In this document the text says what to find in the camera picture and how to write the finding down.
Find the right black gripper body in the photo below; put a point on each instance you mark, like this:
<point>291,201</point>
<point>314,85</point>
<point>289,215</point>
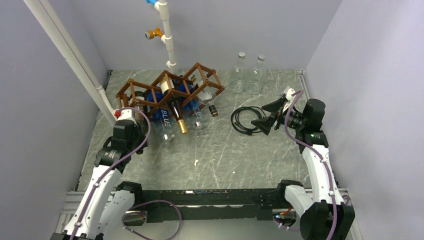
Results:
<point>294,119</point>

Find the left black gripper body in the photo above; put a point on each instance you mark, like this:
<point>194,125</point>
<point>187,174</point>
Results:
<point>134,143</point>

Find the clear glass bottle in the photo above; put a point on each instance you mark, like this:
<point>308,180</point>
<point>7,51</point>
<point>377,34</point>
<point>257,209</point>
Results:
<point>255,76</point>
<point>237,74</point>

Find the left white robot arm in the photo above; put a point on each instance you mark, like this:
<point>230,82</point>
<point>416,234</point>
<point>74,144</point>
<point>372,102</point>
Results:
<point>107,200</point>

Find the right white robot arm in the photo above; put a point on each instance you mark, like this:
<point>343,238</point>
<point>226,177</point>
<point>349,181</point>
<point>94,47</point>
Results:
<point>323,214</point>

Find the blue labelled clear bottle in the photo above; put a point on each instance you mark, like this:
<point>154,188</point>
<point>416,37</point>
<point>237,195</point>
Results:
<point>163,113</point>

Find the dark bottle gold foil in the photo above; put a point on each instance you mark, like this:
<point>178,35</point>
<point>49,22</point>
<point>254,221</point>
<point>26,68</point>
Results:
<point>177,111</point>

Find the clear bottle black cap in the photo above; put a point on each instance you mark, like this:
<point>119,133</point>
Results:
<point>208,98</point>

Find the brown wooden wine rack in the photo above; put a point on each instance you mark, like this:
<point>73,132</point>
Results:
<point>198,75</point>

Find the white diagonal pole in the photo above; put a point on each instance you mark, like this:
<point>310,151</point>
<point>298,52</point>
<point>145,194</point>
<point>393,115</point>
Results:
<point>57,32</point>

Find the orange pipe fitting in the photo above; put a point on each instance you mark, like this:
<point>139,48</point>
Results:
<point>151,34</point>

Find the white pvc pipe stand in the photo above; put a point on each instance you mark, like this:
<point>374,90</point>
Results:
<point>162,7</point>

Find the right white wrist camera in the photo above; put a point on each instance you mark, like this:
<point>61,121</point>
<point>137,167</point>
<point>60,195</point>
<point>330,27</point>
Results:
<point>289,93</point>

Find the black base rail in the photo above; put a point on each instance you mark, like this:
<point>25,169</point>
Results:
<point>157,206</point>

